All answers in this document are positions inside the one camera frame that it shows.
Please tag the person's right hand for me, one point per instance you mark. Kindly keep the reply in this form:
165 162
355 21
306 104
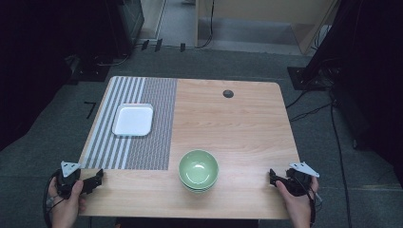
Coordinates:
297 207

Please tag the dark curtain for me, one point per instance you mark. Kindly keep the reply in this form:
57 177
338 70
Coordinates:
374 79

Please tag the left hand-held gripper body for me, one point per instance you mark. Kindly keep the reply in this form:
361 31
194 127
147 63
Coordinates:
68 179

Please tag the person's left hand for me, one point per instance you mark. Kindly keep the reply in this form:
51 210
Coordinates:
68 209

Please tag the small black floor bracket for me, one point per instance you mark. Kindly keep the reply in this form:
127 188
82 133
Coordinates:
182 47
158 45
145 44

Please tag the green ceramic bowl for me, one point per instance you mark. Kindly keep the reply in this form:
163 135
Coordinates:
199 193
199 190
198 168

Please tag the grey striped placemat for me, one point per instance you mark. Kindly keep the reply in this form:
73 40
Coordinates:
152 148

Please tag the grey round table grommet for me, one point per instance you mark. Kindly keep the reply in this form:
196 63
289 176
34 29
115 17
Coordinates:
228 93

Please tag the black stand base plate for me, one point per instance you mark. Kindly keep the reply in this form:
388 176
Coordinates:
305 77
92 73

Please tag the white square plate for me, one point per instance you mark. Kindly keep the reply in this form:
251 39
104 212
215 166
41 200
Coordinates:
133 119

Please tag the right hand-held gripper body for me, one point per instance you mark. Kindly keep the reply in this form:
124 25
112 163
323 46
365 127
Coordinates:
299 182

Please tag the light wooden cabinet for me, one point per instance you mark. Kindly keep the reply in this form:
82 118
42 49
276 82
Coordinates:
278 12

